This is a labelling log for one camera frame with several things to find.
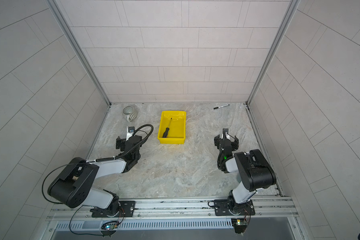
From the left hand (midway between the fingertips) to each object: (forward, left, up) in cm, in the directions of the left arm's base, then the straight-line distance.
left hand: (131, 133), depth 89 cm
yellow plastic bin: (+9, -27, -8) cm, 30 cm away
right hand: (+2, -59, -4) cm, 59 cm away
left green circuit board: (-45, 0, -4) cm, 45 cm away
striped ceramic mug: (+21, +9, -7) cm, 24 cm away
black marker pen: (+30, -60, -9) cm, 68 cm away
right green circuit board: (-44, -58, -8) cm, 73 cm away
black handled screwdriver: (+3, -20, -6) cm, 21 cm away
